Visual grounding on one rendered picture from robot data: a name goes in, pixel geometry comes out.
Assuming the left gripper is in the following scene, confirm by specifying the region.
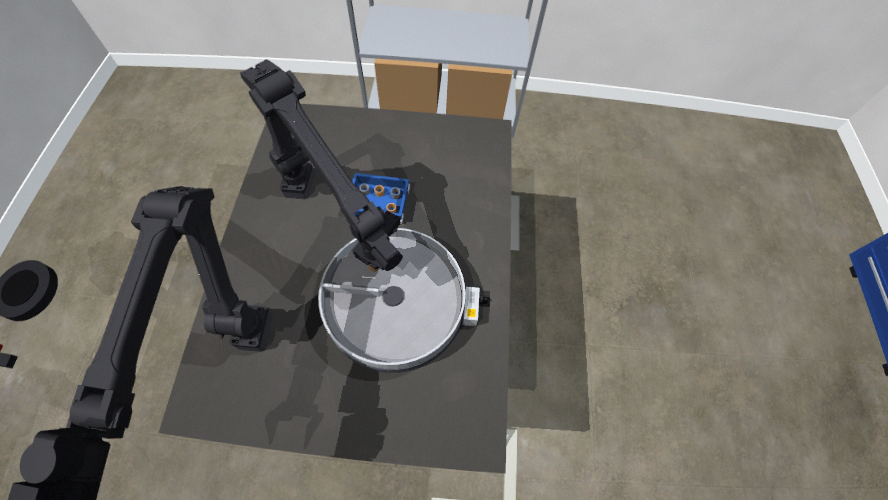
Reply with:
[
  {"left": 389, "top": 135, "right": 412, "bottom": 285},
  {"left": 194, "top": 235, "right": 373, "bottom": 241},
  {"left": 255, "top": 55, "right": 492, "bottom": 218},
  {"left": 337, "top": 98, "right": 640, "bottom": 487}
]
[{"left": 353, "top": 243, "right": 384, "bottom": 270}]

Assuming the blue tray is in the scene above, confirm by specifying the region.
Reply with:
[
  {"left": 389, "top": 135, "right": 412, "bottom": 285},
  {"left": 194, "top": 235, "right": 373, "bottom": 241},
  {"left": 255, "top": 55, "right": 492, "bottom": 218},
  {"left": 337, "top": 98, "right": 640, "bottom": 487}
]
[{"left": 352, "top": 173, "right": 409, "bottom": 220}]

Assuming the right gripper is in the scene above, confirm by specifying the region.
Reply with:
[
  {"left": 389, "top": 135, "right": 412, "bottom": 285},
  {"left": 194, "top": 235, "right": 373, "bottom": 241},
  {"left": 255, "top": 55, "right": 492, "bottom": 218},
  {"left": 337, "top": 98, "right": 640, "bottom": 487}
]
[{"left": 73, "top": 477, "right": 102, "bottom": 500}]

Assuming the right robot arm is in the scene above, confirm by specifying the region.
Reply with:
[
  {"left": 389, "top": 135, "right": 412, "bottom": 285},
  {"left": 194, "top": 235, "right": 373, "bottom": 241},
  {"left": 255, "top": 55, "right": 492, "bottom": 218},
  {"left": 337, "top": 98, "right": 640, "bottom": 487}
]
[{"left": 8, "top": 186, "right": 268, "bottom": 500}]

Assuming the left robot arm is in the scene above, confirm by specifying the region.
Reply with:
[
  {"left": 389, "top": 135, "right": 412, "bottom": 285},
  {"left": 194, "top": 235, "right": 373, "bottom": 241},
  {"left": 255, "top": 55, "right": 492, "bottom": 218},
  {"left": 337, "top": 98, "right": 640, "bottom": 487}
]
[{"left": 240, "top": 59, "right": 403, "bottom": 271}]

